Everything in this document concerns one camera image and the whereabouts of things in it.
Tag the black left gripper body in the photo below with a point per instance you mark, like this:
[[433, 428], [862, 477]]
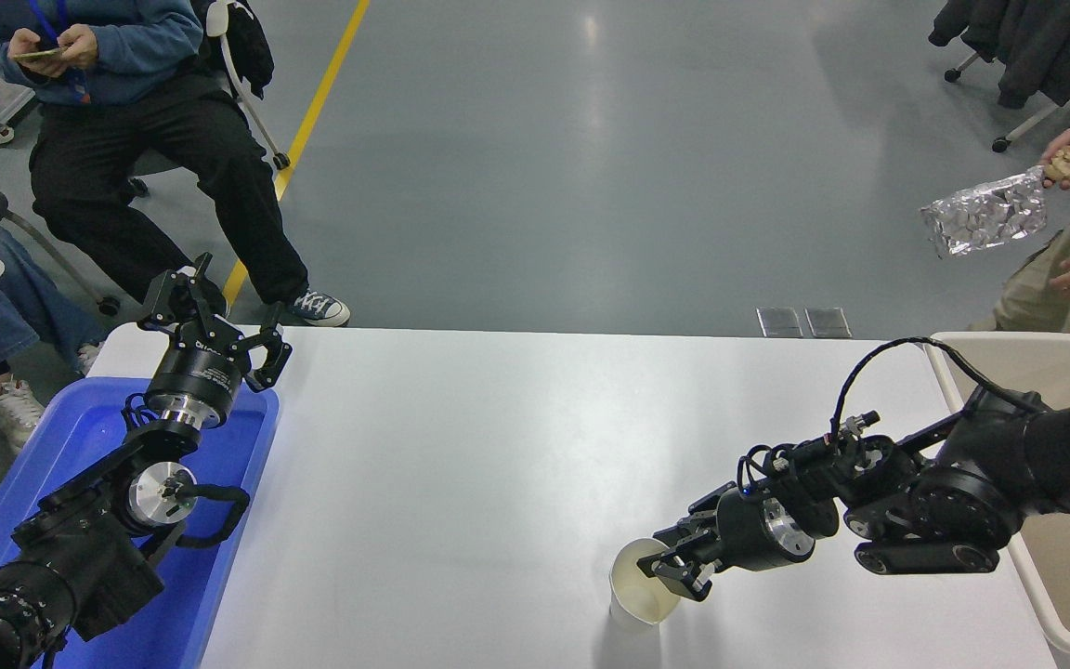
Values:
[[196, 376]]

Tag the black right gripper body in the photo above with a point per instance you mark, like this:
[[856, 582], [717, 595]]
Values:
[[747, 531]]

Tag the white paper cup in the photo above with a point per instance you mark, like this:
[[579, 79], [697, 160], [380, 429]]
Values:
[[632, 595]]

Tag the mobile phone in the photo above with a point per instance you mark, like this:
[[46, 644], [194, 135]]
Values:
[[38, 54]]

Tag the foil tray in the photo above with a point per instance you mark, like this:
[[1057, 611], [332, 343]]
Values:
[[985, 216]]

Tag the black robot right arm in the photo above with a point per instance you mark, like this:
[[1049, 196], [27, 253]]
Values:
[[962, 497]]

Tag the seated person's left hand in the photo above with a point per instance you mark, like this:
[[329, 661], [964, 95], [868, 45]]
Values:
[[80, 45]]

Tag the seated person's right hand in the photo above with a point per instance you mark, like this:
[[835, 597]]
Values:
[[27, 39]]

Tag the blue plastic tray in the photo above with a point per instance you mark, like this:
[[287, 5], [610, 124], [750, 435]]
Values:
[[219, 520]]

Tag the seated person with phone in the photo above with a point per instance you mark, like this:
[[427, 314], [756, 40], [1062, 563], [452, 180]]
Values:
[[145, 130]]

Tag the seated person in jeans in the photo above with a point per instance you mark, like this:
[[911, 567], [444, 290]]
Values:
[[6, 297]]

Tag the metal floor outlet plate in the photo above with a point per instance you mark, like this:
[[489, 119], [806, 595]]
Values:
[[780, 322], [828, 322]]

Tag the black jacket on chair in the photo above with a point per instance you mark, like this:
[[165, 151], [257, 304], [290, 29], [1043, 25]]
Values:
[[252, 46]]

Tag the standing person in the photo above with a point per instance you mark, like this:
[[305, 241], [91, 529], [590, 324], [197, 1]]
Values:
[[1032, 288]]

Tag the wheeled chair under coats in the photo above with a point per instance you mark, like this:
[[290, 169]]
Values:
[[1032, 119]]

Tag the dark coats on chair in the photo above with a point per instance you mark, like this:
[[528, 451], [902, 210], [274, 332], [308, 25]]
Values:
[[1037, 37]]

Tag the white frame wheeled chair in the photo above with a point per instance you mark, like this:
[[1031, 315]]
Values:
[[252, 107]]

